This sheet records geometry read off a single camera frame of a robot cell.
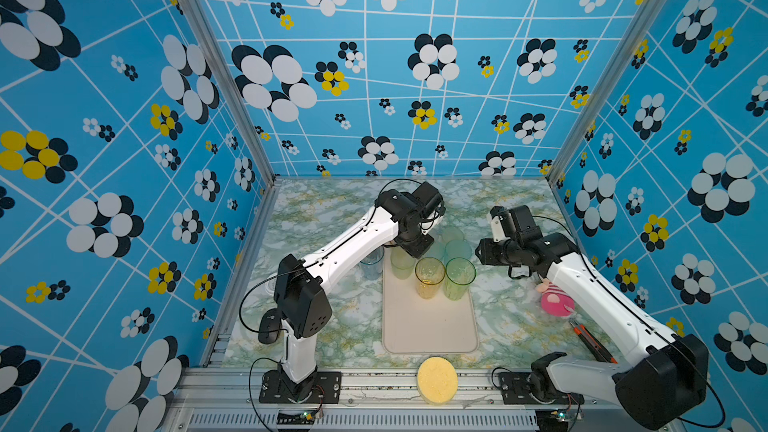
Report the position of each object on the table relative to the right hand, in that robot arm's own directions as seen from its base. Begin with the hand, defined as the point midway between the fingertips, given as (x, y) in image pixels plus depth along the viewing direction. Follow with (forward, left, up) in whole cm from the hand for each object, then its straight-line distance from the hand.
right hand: (484, 250), depth 82 cm
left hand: (0, +18, +2) cm, 18 cm away
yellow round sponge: (-30, +14, -12) cm, 35 cm away
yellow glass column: (-3, +15, -9) cm, 18 cm away
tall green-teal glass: (+4, +6, -5) cm, 9 cm away
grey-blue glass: (0, +32, -9) cm, 33 cm away
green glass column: (-3, +6, -6) cm, 9 cm away
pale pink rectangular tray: (-16, +19, -14) cm, 28 cm away
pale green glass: (+3, +23, -13) cm, 26 cm away
